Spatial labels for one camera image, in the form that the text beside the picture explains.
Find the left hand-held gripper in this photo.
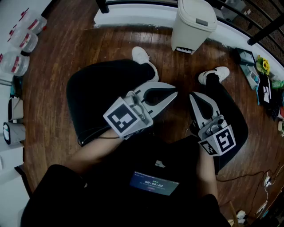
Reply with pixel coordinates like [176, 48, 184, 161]
[103, 81, 178, 141]

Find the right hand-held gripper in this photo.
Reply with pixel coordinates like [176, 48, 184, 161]
[189, 91, 237, 157]

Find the white lidded trash bin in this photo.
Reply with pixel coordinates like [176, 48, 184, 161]
[170, 0, 218, 55]

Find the person's left forearm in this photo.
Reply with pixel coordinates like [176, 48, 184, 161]
[63, 128, 124, 176]

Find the person's right forearm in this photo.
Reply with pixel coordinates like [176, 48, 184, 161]
[196, 146, 219, 198]

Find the person's right leg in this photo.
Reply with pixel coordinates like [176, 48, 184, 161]
[189, 73, 249, 175]

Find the person's leg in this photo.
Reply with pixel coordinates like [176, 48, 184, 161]
[66, 59, 156, 147]
[189, 73, 249, 175]

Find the person's right white shoe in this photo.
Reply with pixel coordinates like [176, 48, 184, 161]
[197, 66, 230, 86]

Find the person's white shoe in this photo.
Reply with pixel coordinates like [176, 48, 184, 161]
[197, 66, 230, 86]
[131, 46, 160, 83]

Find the person's left white shoe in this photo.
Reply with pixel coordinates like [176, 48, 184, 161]
[131, 46, 160, 83]

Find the grey flat tray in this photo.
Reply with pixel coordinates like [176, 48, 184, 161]
[239, 64, 260, 90]

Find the small white blue-rimmed bin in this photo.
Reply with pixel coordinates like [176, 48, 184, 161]
[249, 71, 261, 86]

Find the person's left leg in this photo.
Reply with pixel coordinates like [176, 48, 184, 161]
[66, 59, 156, 147]

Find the sunflower bouquet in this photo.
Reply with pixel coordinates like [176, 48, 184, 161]
[256, 55, 272, 76]

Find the green plastic bottle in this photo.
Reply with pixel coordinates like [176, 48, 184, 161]
[271, 79, 284, 90]

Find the white low ledge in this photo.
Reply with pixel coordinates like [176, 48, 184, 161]
[94, 2, 284, 74]

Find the phone with lit screen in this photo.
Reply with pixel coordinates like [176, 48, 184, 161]
[129, 170, 181, 196]

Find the crumpled white tissue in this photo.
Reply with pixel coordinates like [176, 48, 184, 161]
[236, 210, 247, 223]

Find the person's black shirt torso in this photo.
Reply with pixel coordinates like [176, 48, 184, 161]
[20, 135, 232, 227]

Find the white square container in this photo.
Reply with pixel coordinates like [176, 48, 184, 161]
[8, 97, 24, 121]

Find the grey marbled waste bin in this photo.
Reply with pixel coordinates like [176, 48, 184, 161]
[3, 121, 27, 146]

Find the thin black floor cable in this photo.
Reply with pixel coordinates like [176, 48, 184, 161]
[216, 163, 284, 183]

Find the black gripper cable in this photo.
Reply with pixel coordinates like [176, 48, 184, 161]
[77, 125, 121, 146]

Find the white charger cable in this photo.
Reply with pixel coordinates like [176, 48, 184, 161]
[256, 170, 284, 215]

